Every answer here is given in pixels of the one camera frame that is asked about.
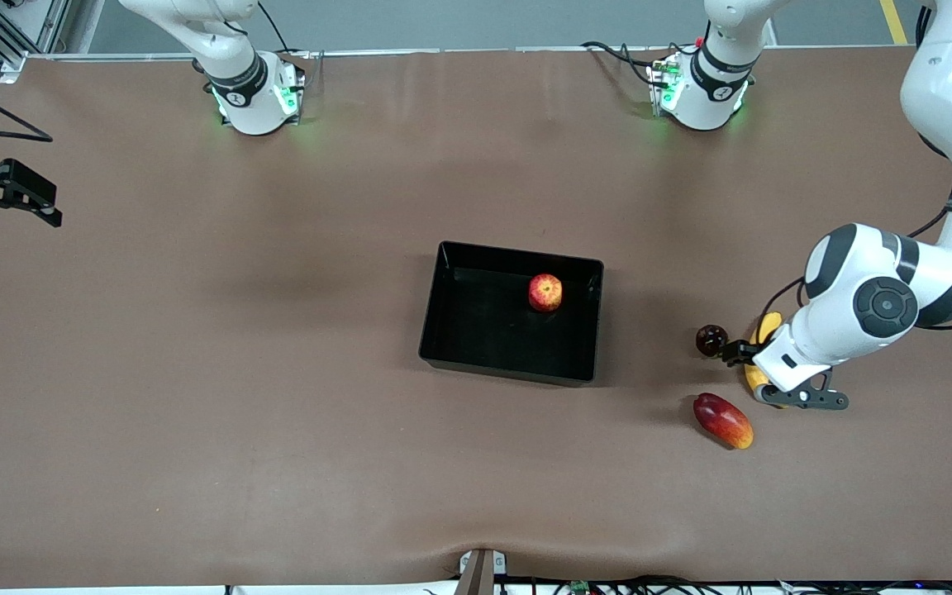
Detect dark purple mangosteen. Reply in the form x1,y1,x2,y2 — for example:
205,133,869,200
695,324,731,359

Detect black arm base cable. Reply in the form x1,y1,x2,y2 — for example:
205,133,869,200
581,40,667,92
257,0,312,59

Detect brown table mat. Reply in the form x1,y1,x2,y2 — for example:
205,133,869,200
0,45,952,589

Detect black left arm base cable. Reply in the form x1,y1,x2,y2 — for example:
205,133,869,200
581,40,667,92

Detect black plastic box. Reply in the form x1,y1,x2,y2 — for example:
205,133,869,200
418,240,606,388

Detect black right arm base cable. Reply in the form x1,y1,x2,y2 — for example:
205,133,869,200
257,0,312,59

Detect aluminium frame post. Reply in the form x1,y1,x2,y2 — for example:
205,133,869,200
0,0,72,83

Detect red and yellow mango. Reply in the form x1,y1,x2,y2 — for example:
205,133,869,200
693,393,754,450

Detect yellow banana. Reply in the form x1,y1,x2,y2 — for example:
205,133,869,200
743,312,784,410

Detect red apple with yellow patches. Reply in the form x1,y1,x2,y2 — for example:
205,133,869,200
527,274,564,313

